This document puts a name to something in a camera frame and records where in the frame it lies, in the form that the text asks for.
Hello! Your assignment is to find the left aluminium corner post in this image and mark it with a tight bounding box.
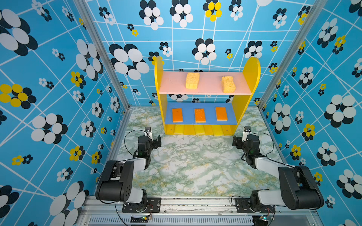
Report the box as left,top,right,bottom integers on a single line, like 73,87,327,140
74,0,130,112

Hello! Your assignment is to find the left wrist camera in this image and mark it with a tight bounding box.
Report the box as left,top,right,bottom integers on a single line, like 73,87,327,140
144,126,153,140

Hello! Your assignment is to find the yellow shelf with coloured boards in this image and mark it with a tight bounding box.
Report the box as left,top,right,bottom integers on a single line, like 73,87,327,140
154,57,261,137

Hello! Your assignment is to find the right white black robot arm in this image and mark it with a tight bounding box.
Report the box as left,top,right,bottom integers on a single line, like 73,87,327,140
232,134,324,212

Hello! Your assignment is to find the tan sponge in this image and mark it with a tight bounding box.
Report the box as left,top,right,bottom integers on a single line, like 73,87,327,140
185,73,200,89
222,76,236,93

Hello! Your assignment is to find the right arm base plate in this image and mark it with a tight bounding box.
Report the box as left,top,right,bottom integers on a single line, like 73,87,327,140
232,197,275,214

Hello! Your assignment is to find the aluminium corner post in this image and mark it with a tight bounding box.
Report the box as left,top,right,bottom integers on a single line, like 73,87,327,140
74,0,130,112
258,0,328,110

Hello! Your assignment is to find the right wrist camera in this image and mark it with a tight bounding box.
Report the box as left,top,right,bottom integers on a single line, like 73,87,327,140
242,126,251,142

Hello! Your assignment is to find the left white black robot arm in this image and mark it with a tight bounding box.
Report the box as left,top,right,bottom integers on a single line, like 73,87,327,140
95,135,162,211

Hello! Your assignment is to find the right aluminium corner post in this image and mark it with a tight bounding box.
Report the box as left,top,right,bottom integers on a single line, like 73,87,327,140
258,0,328,110

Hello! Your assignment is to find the tan sponge front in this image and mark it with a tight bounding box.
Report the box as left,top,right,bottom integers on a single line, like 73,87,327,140
185,73,200,89

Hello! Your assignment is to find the orange sponge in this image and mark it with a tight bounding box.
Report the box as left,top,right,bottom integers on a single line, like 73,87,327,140
216,107,228,121
194,108,206,123
172,108,183,123

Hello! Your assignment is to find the left black cable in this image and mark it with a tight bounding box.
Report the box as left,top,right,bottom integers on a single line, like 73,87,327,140
123,129,146,159

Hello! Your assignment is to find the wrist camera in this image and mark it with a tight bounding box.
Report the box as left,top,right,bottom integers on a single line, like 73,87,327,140
144,126,153,140
242,126,251,142

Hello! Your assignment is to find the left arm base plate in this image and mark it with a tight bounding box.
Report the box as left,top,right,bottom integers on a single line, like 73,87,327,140
122,197,161,213

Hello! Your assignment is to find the aluminium front rail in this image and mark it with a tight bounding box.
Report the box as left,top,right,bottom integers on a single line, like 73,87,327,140
76,196,323,226

